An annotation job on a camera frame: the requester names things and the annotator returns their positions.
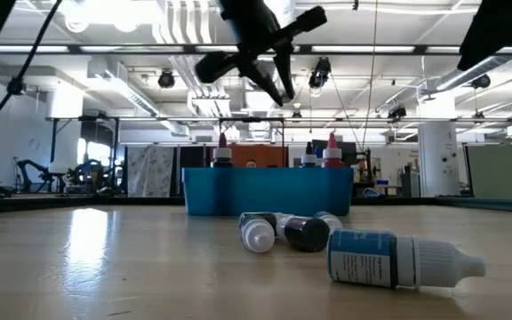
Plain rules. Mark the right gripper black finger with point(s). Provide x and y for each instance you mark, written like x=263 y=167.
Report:
x=500 y=26

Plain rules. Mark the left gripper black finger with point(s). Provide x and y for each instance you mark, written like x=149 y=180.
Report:
x=260 y=80
x=285 y=66

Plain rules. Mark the large purple tip bottle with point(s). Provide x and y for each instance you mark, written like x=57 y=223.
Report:
x=222 y=155

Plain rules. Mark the large black tip bottle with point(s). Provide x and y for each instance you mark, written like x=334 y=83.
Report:
x=308 y=159

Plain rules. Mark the small dark green dropper bottle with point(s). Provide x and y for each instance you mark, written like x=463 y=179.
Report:
x=258 y=235

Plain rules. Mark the small white label dropper bottle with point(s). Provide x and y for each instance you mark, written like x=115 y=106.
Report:
x=332 y=220

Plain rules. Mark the small black dropper bottle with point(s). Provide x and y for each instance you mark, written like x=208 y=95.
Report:
x=305 y=233

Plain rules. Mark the small blue label dropper bottle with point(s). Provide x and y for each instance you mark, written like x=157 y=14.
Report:
x=362 y=258

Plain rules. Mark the black ceiling spotlight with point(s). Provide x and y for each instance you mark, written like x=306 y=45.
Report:
x=397 y=112
x=320 y=74
x=481 y=82
x=166 y=80

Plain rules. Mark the orange partition panel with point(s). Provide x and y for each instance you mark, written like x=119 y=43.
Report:
x=265 y=155

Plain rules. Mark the person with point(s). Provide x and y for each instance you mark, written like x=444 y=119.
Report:
x=250 y=163

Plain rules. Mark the large pink tip bottle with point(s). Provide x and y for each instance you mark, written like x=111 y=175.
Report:
x=332 y=155

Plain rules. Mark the black overhead crossbar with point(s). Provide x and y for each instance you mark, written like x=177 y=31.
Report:
x=149 y=49

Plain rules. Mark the teal plastic bin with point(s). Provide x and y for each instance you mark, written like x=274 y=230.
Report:
x=260 y=191

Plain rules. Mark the patterned grey curtain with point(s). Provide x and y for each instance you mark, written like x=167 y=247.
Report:
x=151 y=171

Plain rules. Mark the white round pillar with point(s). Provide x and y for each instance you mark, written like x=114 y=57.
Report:
x=438 y=155

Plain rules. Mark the pale green partition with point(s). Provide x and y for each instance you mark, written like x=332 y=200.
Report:
x=505 y=171

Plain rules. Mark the black metal gantry frame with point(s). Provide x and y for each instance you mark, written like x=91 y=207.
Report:
x=251 y=119

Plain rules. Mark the black metal table frame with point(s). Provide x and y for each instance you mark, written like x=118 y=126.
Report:
x=38 y=204

